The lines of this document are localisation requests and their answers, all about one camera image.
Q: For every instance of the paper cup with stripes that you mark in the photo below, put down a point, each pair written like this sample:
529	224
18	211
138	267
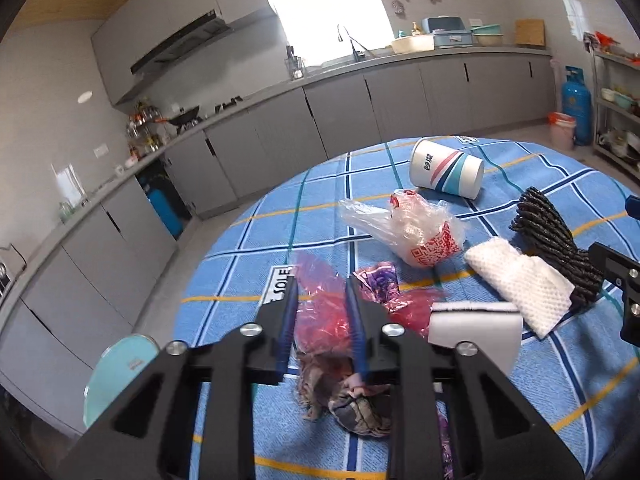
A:
445	170

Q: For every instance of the metal storage shelf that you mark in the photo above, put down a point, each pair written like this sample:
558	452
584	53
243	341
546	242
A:
615	116

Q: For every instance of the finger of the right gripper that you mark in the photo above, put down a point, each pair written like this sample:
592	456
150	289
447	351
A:
632	207
624	274

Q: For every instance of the blue dish rack box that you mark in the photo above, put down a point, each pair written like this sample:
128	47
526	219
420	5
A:
447	32

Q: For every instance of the blue gas cylinder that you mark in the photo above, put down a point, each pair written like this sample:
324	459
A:
577	102

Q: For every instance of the white sponge block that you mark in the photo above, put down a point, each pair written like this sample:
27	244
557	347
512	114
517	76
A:
495	327

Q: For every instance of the grey lower kitchen cabinets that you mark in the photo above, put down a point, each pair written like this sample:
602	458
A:
93	276

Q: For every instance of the spice rack with bottles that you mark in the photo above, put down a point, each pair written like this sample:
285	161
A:
142	130

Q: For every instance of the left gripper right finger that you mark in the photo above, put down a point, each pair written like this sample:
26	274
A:
494	432

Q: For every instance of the white foam net sleeve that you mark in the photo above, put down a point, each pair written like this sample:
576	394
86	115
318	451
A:
540	292

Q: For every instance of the patterned cloth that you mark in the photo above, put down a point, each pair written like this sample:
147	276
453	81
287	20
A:
327	384

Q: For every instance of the purple snack wrapper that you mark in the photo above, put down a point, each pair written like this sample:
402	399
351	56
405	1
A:
379	283

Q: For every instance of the utensil holder glass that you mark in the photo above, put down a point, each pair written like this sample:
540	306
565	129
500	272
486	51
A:
294	64

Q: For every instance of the grey kitchen cabinets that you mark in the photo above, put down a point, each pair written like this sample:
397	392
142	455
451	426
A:
93	276
140	25

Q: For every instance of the clear red printed plastic bag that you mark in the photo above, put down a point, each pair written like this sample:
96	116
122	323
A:
421	233

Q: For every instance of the black wok pan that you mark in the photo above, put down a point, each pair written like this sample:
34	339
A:
178	121

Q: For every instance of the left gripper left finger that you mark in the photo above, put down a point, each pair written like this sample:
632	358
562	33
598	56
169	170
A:
147	432

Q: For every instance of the black range hood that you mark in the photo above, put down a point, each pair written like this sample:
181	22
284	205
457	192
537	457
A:
181	43

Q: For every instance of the blue plaid tablecloth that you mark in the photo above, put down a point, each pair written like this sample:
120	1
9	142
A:
582	378

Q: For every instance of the cream plastic basin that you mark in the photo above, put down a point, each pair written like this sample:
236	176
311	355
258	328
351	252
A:
413	44

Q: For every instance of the gas stove burner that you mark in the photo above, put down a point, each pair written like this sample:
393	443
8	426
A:
219	108

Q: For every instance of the grey upper kitchen cabinets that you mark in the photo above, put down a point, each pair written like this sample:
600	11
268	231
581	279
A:
140	25

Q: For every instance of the teal enamel basin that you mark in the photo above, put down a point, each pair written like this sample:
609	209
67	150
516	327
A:
116	368

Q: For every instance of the wooden cutting board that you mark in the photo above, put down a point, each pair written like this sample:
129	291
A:
530	32

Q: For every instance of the blue water filter tank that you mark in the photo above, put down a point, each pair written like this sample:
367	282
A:
165	211

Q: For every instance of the kitchen sink faucet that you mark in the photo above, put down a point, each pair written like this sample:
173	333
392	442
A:
360	53

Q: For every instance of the pink trash bin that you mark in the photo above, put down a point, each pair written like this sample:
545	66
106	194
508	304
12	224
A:
562	131

